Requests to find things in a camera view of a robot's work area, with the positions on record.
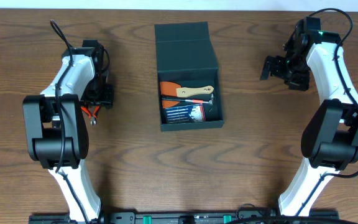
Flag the red handled pliers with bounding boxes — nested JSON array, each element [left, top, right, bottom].
[[81, 106, 101, 126]]

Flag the small claw hammer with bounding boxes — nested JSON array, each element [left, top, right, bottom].
[[162, 94, 215, 109]]

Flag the orange scraper wooden handle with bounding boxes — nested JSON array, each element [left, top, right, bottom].
[[160, 82, 214, 98]]

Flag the dark green hinged box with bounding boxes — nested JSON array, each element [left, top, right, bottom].
[[154, 22, 224, 131]]

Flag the blue precision screwdriver set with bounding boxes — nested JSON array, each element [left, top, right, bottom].
[[165, 104, 206, 124]]

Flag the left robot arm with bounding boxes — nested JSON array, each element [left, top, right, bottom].
[[22, 40, 114, 223]]

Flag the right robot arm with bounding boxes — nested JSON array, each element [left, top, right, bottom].
[[260, 16, 358, 217]]

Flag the black mounting rail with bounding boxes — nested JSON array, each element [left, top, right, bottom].
[[28, 208, 339, 224]]

